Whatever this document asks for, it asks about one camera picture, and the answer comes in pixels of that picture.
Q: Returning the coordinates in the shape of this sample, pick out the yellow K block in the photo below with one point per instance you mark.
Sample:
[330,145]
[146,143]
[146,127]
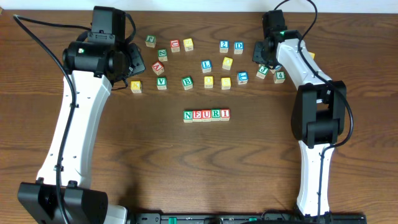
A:
[136,86]

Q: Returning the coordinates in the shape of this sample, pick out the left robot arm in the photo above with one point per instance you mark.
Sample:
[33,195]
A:
[101,56]

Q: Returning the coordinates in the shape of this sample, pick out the green R block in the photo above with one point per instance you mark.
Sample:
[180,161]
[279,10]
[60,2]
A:
[216,115]

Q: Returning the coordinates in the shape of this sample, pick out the green B block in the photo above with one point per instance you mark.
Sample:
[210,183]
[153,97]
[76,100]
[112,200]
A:
[187,83]

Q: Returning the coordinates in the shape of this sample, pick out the blue 2 block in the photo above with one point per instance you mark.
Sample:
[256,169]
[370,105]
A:
[224,46]

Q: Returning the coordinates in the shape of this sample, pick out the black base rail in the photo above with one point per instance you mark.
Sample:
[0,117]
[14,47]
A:
[265,218]

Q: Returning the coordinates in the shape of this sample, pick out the yellow block far right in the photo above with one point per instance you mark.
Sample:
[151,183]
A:
[312,55]

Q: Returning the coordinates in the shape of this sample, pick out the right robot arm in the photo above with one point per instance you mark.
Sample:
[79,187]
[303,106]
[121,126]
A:
[318,115]

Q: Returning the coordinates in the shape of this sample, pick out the yellow O block upper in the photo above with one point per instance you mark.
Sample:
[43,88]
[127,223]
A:
[227,63]

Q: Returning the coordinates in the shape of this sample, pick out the yellow O block lower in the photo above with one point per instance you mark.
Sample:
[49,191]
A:
[208,81]

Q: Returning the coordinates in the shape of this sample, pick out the green J block right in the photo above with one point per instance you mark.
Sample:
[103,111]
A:
[262,72]

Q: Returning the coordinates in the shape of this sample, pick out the green V block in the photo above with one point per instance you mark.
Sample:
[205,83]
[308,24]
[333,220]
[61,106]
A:
[161,83]

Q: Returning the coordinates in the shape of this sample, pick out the red A block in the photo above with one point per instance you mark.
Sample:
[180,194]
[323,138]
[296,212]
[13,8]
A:
[158,68]

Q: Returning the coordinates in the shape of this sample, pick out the blue 5 block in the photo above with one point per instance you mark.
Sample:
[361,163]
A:
[276,69]

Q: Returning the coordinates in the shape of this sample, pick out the blue L block middle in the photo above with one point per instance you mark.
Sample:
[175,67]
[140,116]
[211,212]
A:
[206,66]

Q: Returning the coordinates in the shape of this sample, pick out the yellow S block lower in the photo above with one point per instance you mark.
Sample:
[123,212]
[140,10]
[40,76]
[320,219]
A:
[225,83]

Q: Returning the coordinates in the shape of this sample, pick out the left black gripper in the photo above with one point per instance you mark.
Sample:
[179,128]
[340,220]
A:
[137,62]

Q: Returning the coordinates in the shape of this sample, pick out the red C block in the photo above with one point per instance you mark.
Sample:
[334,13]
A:
[175,45]

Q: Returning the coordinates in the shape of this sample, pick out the green j block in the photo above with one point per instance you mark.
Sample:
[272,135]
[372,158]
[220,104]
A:
[262,72]
[150,41]

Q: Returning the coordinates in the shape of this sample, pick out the green N block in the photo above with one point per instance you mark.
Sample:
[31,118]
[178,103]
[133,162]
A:
[188,116]

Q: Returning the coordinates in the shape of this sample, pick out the red I block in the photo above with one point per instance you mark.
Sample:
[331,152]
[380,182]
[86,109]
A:
[225,114]

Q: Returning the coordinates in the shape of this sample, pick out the yellow o block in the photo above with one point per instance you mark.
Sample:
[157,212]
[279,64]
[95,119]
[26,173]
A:
[208,81]
[227,63]

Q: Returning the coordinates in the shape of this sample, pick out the green Z block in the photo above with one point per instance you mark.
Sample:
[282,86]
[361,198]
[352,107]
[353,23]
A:
[162,55]

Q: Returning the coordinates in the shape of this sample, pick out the red U block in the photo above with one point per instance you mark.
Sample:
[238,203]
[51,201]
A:
[206,115]

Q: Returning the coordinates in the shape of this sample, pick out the yellow s block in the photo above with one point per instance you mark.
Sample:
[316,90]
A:
[225,83]
[188,44]

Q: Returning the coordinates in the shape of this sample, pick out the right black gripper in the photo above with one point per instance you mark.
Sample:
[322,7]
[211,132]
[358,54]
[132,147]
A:
[258,53]

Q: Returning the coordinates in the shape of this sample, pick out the green 4 block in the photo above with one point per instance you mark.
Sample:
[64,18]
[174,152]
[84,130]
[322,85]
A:
[279,77]

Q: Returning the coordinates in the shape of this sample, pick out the blue D block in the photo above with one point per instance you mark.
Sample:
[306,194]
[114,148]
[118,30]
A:
[238,47]

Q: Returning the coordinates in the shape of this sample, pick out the yellow S block upper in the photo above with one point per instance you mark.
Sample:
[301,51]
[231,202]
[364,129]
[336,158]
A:
[188,44]

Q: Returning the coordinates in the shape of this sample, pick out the red E block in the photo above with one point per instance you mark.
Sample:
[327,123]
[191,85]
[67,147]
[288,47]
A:
[197,115]

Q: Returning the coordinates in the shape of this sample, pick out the blue T block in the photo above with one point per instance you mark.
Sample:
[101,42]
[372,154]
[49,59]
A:
[242,78]

